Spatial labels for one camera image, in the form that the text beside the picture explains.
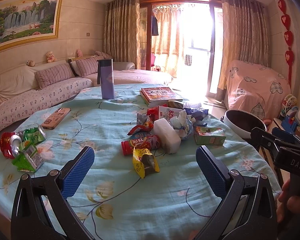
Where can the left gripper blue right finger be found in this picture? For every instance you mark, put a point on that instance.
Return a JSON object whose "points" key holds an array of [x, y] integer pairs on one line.
{"points": [[215, 172]]}

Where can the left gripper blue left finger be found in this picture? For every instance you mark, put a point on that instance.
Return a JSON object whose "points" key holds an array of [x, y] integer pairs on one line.
{"points": [[75, 170]]}

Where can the green juice box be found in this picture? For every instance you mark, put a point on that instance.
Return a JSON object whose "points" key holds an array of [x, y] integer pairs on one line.
{"points": [[209, 136]]}

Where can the white tissue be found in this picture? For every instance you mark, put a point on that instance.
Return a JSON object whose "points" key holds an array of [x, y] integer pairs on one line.
{"points": [[182, 125]]}

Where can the blue plastic wrapper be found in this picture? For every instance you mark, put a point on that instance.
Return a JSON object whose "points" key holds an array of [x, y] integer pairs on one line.
{"points": [[198, 117]]}

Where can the red snack tube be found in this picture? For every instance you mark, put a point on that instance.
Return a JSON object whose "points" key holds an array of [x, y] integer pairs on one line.
{"points": [[151, 142]]}

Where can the yellow snack wrapper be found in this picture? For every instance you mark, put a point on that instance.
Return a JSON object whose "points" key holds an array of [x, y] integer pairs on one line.
{"points": [[144, 162]]}

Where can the red white milk carton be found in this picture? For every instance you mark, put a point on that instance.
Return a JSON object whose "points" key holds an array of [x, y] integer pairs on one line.
{"points": [[167, 112]]}

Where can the red foil wrapper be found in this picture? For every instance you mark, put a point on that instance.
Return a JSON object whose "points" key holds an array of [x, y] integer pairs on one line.
{"points": [[145, 122]]}

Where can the white black trash bin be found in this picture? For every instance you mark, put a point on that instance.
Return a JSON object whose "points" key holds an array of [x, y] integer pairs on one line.
{"points": [[242, 122]]}

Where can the person right hand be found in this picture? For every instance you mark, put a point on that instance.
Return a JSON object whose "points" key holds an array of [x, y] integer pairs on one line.
{"points": [[291, 203]]}

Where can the pile of toys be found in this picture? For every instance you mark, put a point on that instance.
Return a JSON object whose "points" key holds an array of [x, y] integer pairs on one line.
{"points": [[290, 115]]}

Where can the crushed green soda can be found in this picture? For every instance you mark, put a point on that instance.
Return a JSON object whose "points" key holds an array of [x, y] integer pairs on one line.
{"points": [[35, 135]]}

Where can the light blue floral tablecloth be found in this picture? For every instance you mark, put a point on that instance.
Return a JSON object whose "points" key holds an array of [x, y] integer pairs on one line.
{"points": [[113, 202]]}

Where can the crushed red soda can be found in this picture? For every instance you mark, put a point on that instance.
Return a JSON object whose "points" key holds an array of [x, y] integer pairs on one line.
{"points": [[9, 144]]}

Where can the pink heart-patterned cover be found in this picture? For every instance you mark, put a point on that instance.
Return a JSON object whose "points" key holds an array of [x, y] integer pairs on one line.
{"points": [[256, 89]]}

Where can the sofa with floral cover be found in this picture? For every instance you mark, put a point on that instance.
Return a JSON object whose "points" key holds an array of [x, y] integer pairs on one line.
{"points": [[24, 105]]}

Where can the stack of children's books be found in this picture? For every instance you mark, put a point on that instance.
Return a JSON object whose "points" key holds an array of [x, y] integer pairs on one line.
{"points": [[157, 96]]}

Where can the striped pink pillow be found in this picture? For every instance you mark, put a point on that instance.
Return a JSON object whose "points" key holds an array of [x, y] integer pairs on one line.
{"points": [[85, 67], [53, 75]]}

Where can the purple thermos bottle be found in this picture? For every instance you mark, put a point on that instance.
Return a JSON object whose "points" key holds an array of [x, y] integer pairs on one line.
{"points": [[105, 78]]}

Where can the white cushion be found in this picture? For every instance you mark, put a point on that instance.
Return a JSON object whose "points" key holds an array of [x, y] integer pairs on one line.
{"points": [[14, 82]]}

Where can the teddy bear plush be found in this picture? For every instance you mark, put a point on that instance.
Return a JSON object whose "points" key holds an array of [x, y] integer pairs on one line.
{"points": [[50, 57]]}

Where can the right beige curtain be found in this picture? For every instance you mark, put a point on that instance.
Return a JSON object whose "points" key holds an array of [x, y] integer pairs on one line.
{"points": [[245, 37]]}

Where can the beige curtain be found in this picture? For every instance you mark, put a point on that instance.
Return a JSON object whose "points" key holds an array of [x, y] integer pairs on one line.
{"points": [[245, 37], [121, 31]]}

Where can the left beige curtain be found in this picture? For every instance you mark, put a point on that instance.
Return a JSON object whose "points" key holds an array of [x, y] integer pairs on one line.
{"points": [[121, 31]]}

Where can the framed waterfall painting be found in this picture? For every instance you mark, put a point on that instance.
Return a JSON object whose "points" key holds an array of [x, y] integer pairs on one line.
{"points": [[26, 21]]}

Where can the red heart wall decoration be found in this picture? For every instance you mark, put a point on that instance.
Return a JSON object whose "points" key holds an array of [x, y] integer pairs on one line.
{"points": [[288, 37]]}

